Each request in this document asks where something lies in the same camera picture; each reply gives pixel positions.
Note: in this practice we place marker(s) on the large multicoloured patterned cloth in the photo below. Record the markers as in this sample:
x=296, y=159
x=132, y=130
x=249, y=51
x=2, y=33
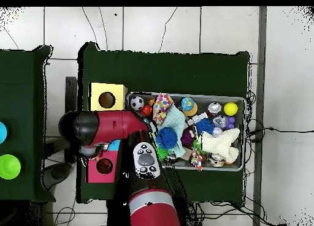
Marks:
x=162, y=108

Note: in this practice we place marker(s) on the blue spiky toy with eyes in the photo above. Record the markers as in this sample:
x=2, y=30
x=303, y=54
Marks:
x=166, y=137

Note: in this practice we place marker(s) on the orange striped tiger plush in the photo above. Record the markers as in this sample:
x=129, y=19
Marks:
x=104, y=166

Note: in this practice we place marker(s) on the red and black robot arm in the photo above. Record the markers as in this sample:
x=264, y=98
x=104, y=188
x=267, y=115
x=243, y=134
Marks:
x=115, y=124

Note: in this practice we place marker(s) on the wooden box with three holes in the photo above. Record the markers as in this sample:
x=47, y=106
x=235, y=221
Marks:
x=117, y=93

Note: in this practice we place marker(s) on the small red ball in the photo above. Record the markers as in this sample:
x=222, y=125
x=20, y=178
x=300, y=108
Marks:
x=146, y=111

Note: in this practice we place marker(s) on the mint green waffle cloth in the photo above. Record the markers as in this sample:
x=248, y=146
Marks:
x=175, y=120

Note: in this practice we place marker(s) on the black and white soccer ball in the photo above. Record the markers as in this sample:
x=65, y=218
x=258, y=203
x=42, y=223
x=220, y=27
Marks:
x=137, y=103

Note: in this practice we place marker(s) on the globe print ball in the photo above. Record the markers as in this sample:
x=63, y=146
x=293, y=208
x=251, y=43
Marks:
x=187, y=103

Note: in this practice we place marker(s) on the blue spiky ball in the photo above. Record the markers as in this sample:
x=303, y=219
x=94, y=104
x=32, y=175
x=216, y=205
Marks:
x=204, y=126

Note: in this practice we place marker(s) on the dark green table cloth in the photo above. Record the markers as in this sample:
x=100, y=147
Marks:
x=171, y=71

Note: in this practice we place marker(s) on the small knotted multicoloured cloth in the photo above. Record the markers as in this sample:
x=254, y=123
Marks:
x=197, y=159

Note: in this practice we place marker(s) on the red soda can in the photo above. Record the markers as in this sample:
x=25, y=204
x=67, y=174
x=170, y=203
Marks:
x=214, y=109

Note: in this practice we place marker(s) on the cream waffle cloth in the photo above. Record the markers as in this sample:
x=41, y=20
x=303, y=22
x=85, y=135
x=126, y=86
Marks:
x=218, y=144

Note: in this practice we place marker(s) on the yellow tennis ball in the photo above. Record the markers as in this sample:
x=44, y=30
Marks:
x=230, y=109

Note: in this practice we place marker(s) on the green cloth covered side table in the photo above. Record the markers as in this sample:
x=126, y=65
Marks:
x=22, y=113

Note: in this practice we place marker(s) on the green cup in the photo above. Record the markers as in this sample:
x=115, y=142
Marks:
x=9, y=166

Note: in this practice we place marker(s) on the blue cup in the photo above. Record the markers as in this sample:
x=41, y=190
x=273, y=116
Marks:
x=3, y=133

